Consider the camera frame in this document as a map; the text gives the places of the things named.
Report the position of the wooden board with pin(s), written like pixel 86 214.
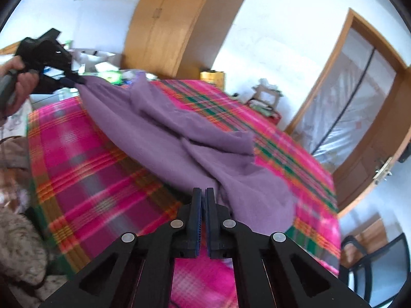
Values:
pixel 366 240

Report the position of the cardboard box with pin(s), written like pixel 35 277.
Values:
pixel 266 91

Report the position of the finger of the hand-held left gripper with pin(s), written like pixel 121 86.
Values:
pixel 64 81

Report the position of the pink plaid blanket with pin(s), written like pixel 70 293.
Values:
pixel 80 166

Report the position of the yellow paper bag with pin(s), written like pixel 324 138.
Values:
pixel 213 78

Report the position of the black mesh office chair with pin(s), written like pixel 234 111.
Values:
pixel 385 263

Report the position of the brown fur blanket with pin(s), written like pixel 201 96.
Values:
pixel 19 247

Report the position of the wooden door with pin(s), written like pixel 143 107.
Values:
pixel 369 154

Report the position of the red basket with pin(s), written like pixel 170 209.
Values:
pixel 276 117

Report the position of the person's left hand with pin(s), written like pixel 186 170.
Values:
pixel 27 86

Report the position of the wooden wardrobe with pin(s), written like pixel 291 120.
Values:
pixel 167 22

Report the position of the purple fleece garment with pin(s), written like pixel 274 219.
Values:
pixel 160 134

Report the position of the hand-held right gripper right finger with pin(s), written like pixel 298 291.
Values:
pixel 209 218

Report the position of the large green tissue pack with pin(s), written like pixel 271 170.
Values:
pixel 114 77

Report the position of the metal door lock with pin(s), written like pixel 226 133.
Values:
pixel 382 171

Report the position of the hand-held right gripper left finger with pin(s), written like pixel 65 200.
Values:
pixel 198 218

